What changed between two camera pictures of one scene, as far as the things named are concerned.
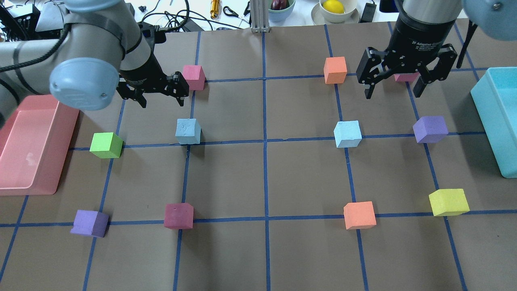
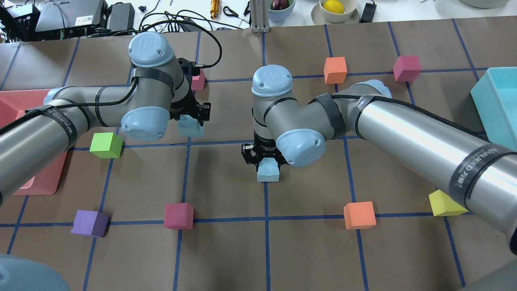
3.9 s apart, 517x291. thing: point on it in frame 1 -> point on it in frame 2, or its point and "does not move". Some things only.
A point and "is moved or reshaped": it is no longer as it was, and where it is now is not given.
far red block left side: (195, 76) does not move
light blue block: (347, 133) is moved or reshaped
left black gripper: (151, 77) -> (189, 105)
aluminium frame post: (259, 16) does not move
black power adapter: (368, 12) does not move
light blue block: (188, 131) is moved or reshaped
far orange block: (335, 70) does not move
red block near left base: (179, 216) does not move
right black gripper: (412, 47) -> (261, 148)
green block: (106, 145) does not move
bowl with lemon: (335, 11) does not move
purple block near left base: (91, 222) does not move
